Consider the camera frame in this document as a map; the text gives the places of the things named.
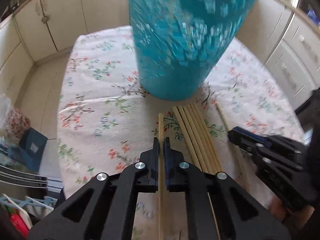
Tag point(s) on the floral tablecloth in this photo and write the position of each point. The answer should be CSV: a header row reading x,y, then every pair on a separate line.
x,y
105,110

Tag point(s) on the cream cabinet with doors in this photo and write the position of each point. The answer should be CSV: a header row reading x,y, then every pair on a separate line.
x,y
65,15

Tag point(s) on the cream cabinet with drawers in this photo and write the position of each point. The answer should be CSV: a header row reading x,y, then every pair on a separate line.
x,y
282,45

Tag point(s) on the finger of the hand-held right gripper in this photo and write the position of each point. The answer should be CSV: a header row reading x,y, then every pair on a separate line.
x,y
250,136
240,142

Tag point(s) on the teal plastic mesh basket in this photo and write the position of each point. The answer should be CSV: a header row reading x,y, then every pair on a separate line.
x,y
185,42

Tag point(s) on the grey metal rails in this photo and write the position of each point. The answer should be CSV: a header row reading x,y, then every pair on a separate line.
x,y
22,176

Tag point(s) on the dark blue box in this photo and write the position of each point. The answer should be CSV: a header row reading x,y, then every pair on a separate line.
x,y
32,150

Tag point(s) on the red and white item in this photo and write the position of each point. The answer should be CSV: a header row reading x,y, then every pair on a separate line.
x,y
20,223

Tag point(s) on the cream side drawer unit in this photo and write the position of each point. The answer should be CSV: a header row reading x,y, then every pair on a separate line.
x,y
12,65

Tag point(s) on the blue box on counter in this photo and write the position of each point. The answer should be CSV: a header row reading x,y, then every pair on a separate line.
x,y
313,17

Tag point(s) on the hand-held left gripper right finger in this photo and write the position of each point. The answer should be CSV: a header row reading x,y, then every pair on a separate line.
x,y
166,155

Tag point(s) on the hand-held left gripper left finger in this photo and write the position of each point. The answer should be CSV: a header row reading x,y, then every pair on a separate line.
x,y
157,155

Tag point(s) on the light blue drying rack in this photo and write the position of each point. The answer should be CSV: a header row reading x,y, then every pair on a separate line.
x,y
27,201

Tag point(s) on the person's right hand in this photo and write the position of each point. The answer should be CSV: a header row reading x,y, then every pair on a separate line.
x,y
280,211

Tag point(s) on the floral plastic bag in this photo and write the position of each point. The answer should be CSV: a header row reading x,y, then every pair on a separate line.
x,y
13,120

